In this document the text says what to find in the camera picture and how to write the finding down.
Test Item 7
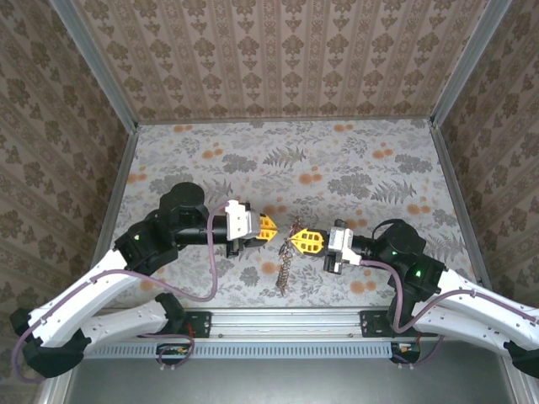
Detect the large metal keyring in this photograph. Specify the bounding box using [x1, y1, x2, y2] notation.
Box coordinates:
[275, 215, 305, 296]

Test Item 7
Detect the floral tablecloth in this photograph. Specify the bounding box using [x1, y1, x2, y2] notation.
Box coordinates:
[86, 119, 494, 311]

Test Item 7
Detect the black base electronics box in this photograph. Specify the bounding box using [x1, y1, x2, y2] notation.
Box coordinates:
[156, 343, 191, 364]
[390, 342, 422, 363]

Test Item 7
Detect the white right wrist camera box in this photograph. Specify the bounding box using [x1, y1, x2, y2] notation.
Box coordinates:
[323, 226, 364, 267]

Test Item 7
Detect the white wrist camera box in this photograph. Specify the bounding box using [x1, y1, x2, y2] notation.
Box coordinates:
[224, 199, 263, 243]
[323, 226, 364, 267]

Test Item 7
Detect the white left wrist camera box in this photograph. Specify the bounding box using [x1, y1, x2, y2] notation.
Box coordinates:
[224, 199, 263, 243]

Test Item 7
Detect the aluminium side rail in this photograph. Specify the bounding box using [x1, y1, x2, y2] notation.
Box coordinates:
[429, 121, 492, 287]
[83, 125, 140, 295]

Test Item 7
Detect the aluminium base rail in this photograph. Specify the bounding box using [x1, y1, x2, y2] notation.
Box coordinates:
[184, 308, 364, 340]

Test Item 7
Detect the black mount plate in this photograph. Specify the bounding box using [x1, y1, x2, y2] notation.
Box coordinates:
[360, 310, 391, 339]
[181, 310, 212, 339]

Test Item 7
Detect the grey slotted cable duct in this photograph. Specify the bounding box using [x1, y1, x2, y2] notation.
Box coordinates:
[86, 339, 399, 360]

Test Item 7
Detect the aluminium frame post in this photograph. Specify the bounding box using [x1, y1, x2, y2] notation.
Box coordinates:
[429, 0, 514, 130]
[49, 0, 140, 135]

